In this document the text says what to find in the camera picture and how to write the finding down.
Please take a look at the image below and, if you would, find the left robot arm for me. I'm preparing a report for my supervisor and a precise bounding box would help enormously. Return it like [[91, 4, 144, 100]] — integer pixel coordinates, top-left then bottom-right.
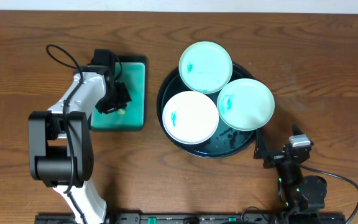
[[28, 63, 130, 223]]

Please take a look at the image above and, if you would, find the black rectangular tray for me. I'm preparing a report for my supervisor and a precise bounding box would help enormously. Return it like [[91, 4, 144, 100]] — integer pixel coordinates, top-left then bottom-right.
[[88, 55, 148, 132]]

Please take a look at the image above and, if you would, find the white pink plate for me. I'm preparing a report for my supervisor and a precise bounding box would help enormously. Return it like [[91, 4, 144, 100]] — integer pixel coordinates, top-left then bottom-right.
[[162, 91, 219, 145]]

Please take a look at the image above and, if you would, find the mint green plate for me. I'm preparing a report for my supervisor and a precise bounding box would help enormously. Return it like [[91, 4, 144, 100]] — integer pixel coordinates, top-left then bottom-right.
[[178, 41, 233, 94], [217, 78, 275, 131]]

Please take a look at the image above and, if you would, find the green yellow scrub sponge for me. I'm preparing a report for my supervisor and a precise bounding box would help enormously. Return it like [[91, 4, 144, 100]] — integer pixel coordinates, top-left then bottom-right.
[[117, 109, 126, 114]]

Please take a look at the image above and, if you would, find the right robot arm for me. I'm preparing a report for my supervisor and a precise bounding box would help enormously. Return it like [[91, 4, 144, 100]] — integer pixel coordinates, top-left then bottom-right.
[[254, 124, 327, 213]]

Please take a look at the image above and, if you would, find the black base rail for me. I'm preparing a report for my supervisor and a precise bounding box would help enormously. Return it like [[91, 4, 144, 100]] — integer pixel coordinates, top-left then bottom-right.
[[34, 213, 346, 224]]

